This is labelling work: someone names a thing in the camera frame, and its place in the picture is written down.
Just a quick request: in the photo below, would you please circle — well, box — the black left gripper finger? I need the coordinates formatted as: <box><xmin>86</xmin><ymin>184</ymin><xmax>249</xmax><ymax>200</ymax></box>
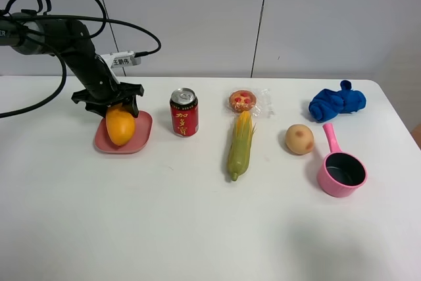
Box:
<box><xmin>85</xmin><ymin>103</ymin><xmax>109</xmax><ymax>118</ymax></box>
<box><xmin>126</xmin><ymin>95</ymin><xmax>138</xmax><ymax>118</ymax></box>

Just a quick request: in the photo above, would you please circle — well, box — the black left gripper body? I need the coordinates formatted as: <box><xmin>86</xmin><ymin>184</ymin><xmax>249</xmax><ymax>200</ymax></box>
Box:
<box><xmin>71</xmin><ymin>81</ymin><xmax>144</xmax><ymax>107</ymax></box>

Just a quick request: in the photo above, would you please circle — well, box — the yellow mango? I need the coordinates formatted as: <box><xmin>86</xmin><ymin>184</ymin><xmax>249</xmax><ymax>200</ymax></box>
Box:
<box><xmin>105</xmin><ymin>103</ymin><xmax>136</xmax><ymax>146</ymax></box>

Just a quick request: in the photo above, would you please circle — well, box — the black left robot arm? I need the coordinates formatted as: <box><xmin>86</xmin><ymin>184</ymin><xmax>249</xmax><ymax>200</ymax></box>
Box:
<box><xmin>1</xmin><ymin>13</ymin><xmax>144</xmax><ymax>118</ymax></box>

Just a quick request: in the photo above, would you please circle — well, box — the pink plate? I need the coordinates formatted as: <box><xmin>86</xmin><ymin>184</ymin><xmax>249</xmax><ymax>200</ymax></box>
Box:
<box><xmin>93</xmin><ymin>111</ymin><xmax>153</xmax><ymax>154</ymax></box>

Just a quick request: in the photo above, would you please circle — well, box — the red drink can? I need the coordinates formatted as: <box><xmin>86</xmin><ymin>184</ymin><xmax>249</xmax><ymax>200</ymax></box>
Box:
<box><xmin>170</xmin><ymin>88</ymin><xmax>199</xmax><ymax>137</ymax></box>

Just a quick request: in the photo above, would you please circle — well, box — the green yellow corn cob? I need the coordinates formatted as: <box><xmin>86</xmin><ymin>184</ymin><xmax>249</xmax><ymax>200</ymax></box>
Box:
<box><xmin>227</xmin><ymin>111</ymin><xmax>255</xmax><ymax>182</ymax></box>

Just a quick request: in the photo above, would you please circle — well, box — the wrapped fruit tart pastry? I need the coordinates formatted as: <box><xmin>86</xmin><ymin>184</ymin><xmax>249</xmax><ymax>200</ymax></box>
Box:
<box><xmin>226</xmin><ymin>88</ymin><xmax>274</xmax><ymax>118</ymax></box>

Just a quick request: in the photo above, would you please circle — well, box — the tan potato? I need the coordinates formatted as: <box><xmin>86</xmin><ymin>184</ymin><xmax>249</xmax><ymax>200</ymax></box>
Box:
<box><xmin>285</xmin><ymin>124</ymin><xmax>314</xmax><ymax>155</ymax></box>

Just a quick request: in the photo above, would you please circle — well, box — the blue rolled towel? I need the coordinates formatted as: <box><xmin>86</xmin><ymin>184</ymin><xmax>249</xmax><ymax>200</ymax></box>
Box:
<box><xmin>309</xmin><ymin>80</ymin><xmax>366</xmax><ymax>122</ymax></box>

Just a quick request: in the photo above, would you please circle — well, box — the pink saucepan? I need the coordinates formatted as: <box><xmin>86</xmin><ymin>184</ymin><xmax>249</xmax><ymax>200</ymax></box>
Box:
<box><xmin>316</xmin><ymin>123</ymin><xmax>367</xmax><ymax>198</ymax></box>

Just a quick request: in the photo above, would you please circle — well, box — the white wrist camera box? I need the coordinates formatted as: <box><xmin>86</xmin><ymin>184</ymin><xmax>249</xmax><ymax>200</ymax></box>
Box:
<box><xmin>100</xmin><ymin>51</ymin><xmax>141</xmax><ymax>69</ymax></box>

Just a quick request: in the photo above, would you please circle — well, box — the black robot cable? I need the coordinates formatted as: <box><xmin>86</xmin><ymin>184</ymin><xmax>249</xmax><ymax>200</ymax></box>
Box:
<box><xmin>0</xmin><ymin>0</ymin><xmax>162</xmax><ymax>119</ymax></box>

